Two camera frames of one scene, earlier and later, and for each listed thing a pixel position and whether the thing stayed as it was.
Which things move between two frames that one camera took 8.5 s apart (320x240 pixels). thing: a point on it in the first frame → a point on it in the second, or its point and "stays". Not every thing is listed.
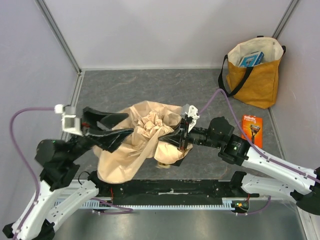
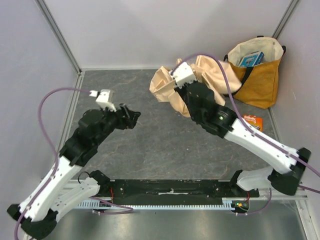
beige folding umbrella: x=149 y=121 → x=209 y=70
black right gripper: x=185 y=133 → x=191 y=93
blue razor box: x=252 y=59 stays
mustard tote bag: x=256 y=85 stays
